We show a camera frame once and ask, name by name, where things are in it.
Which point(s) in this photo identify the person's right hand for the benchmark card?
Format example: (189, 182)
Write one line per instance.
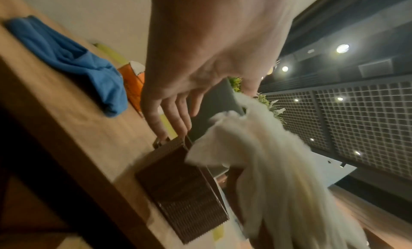
(239, 192)

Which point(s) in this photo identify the round ceiling light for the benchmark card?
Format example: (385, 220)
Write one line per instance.
(342, 48)
(285, 68)

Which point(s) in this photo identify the grey mesh grid panel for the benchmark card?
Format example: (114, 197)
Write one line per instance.
(360, 120)

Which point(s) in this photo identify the brown wicker basket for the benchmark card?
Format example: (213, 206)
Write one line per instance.
(183, 189)

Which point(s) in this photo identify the person's left hand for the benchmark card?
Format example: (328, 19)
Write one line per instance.
(206, 39)

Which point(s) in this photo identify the grey planter box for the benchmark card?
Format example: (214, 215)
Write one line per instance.
(214, 108)

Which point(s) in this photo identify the rectangular ceiling vent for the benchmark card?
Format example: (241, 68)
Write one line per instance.
(375, 68)

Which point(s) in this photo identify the blue cloth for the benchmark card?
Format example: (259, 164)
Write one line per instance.
(74, 59)

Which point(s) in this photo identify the orange packet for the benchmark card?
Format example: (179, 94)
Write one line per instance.
(133, 86)

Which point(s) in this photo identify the green artificial plant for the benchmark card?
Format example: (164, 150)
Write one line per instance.
(267, 103)

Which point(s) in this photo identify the white cloth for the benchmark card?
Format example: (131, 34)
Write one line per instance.
(276, 171)

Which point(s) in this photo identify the white panel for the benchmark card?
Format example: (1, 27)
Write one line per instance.
(331, 167)

